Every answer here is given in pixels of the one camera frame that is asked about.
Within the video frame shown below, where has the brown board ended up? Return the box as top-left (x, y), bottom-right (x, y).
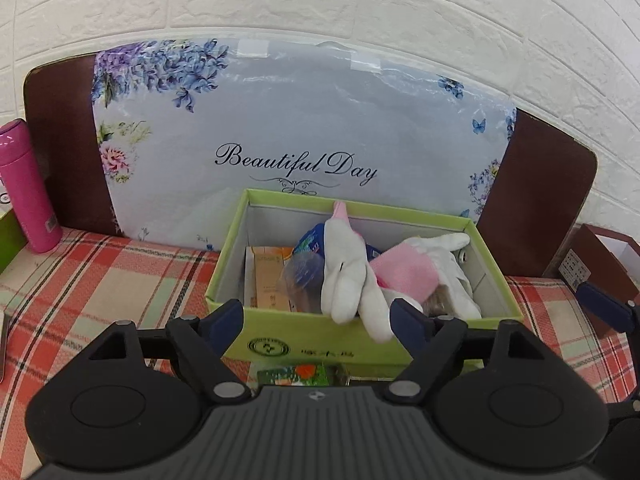
top-left (23, 52), bottom-right (598, 278)

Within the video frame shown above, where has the orange paper box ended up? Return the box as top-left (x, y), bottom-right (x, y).
top-left (244, 245), bottom-right (297, 311)

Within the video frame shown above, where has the blue packet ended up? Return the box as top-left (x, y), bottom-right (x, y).
top-left (292, 222), bottom-right (386, 266)

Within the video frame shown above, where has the green orange packet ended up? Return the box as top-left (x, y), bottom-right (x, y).
top-left (256, 364), bottom-right (351, 388)

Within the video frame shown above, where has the brown cardboard box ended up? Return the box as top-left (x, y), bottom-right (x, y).
top-left (557, 224), bottom-right (640, 306)

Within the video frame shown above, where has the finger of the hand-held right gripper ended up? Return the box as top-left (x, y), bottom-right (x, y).
top-left (577, 281), bottom-right (640, 336)

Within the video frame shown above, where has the small green box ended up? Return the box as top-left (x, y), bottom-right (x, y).
top-left (0, 207), bottom-right (28, 273)

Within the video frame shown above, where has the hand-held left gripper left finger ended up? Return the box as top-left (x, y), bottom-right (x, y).
top-left (87, 299), bottom-right (253, 403)

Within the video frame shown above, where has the clear plastic cup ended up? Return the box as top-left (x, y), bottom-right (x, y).
top-left (279, 252), bottom-right (328, 313)

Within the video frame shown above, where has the plaid blanket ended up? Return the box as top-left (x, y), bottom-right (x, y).
top-left (0, 227), bottom-right (640, 461)

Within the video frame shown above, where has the pink thermos bottle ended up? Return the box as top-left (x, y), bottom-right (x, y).
top-left (0, 118), bottom-right (63, 253)

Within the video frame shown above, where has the floral plastic bedding package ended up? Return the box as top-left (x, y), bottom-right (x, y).
top-left (91, 37), bottom-right (518, 253)

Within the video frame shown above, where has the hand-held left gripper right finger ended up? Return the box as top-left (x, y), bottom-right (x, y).
top-left (384, 298), bottom-right (563, 403)

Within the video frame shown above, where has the green storage box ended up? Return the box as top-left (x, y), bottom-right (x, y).
top-left (206, 188), bottom-right (525, 368)

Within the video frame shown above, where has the white pink plush rabbit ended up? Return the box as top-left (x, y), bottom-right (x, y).
top-left (320, 201), bottom-right (483, 345)

